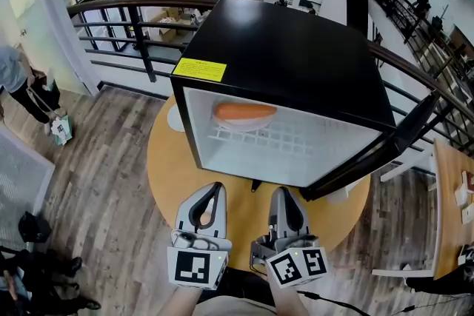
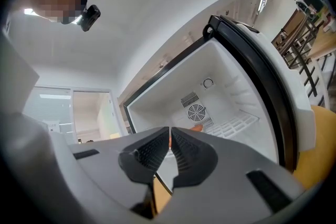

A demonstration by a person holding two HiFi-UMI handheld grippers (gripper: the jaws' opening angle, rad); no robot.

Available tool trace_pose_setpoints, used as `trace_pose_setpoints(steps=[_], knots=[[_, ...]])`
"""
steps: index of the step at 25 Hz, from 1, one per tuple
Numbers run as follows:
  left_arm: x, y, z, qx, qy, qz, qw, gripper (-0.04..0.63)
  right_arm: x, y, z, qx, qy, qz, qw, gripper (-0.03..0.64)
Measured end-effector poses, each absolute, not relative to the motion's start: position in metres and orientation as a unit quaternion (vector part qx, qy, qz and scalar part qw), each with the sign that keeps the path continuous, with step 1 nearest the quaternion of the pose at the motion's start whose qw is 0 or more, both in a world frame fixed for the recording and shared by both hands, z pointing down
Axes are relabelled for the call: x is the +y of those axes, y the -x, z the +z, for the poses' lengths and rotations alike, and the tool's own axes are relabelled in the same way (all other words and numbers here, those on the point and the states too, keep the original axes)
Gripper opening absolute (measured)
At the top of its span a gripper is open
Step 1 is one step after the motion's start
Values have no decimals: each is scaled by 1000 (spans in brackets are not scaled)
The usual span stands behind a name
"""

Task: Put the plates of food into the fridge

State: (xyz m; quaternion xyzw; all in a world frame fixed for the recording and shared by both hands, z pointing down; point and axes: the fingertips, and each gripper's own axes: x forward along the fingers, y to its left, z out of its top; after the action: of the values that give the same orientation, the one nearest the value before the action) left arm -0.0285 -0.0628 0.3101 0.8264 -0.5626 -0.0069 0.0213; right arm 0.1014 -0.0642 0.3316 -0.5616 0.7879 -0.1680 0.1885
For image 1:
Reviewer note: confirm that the round wooden table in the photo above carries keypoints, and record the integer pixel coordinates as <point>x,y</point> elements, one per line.
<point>170,174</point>

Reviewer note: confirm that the plain white flat box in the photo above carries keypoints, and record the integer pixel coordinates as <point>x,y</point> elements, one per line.
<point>463,196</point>

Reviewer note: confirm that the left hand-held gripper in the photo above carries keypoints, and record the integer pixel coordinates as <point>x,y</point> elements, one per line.
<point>189,264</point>

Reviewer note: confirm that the red and white flat box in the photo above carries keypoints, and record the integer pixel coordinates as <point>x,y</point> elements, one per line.
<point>469,179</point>

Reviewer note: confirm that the wood-topped black metal railing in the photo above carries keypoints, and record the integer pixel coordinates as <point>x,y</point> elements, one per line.
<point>142,33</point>

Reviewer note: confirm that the person's dark trousered legs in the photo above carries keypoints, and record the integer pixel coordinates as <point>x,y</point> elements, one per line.
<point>244,285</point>

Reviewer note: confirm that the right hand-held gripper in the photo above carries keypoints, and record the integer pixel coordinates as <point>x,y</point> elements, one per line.
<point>296,262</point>

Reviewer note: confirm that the rectangular wooden desk white legs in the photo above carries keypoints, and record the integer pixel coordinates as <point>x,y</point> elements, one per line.
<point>452,196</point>

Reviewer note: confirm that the teal and white bag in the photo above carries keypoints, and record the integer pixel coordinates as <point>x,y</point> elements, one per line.
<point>61,129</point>

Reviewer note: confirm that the black mini fridge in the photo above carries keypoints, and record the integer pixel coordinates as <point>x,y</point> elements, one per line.
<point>277,48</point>

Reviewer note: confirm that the person's left forearm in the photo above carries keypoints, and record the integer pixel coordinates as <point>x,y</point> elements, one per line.
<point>179,301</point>

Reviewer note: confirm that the black bag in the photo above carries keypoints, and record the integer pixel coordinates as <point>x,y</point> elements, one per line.
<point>33,227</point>

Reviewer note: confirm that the white-framed glass partition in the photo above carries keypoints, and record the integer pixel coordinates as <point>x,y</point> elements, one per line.
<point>22,188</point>

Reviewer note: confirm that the person's beige shirt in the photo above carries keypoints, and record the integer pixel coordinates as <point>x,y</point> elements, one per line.
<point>233,307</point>

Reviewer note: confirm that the person's right forearm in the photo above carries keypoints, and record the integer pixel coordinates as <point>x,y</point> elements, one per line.
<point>285,301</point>

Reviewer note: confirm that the white box dark print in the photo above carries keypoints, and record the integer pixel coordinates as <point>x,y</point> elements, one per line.
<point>468,213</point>

